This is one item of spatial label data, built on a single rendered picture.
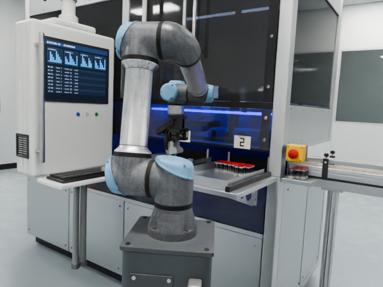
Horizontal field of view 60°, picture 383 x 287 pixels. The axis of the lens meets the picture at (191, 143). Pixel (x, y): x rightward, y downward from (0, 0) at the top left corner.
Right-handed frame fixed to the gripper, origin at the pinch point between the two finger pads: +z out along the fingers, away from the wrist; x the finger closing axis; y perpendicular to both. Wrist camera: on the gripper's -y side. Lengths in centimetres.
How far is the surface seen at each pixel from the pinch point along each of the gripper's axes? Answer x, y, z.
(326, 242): 34, 66, 35
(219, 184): -17.5, 36.6, 3.8
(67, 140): -16, -55, -4
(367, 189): 31, 80, 7
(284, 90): 20, 45, -33
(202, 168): 5.3, 14.4, 4.2
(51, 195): 20, -126, 47
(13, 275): -13, -118, 94
